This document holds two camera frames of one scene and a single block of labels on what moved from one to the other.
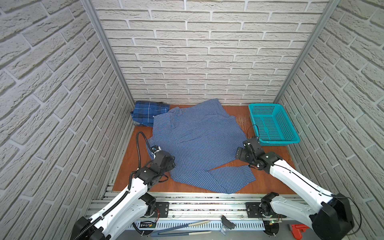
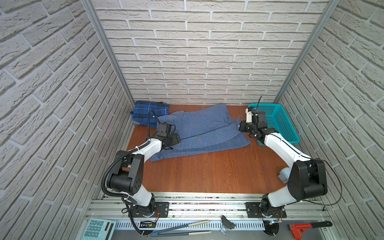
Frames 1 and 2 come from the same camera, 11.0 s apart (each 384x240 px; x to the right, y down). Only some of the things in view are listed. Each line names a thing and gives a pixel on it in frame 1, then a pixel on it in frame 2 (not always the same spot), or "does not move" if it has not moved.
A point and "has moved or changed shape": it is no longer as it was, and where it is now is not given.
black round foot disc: (271, 228) does not move
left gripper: (172, 163) -> (176, 138)
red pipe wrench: (296, 230) does not move
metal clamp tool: (157, 234) does not move
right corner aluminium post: (331, 7) does not move
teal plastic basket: (271, 124) does not move
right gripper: (242, 156) -> (243, 125)
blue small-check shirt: (203, 138) has moved or changed shape
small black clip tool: (229, 224) does not move
